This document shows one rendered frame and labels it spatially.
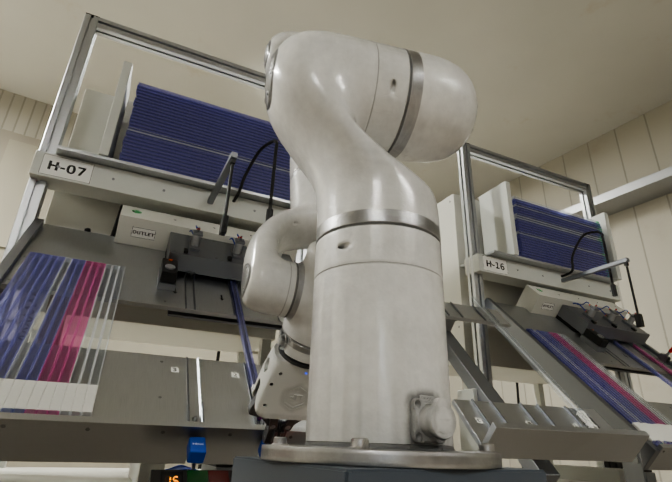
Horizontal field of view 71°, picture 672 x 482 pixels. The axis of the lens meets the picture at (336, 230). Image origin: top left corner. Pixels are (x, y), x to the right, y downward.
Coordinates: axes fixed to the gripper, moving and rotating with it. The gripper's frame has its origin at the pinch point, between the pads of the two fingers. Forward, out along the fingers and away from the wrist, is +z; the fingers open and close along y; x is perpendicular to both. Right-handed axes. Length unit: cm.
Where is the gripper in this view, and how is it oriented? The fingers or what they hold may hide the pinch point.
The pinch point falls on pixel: (274, 435)
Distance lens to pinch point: 80.1
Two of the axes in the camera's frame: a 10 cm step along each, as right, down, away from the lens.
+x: -2.9, -3.6, 8.8
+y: 9.0, 2.0, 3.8
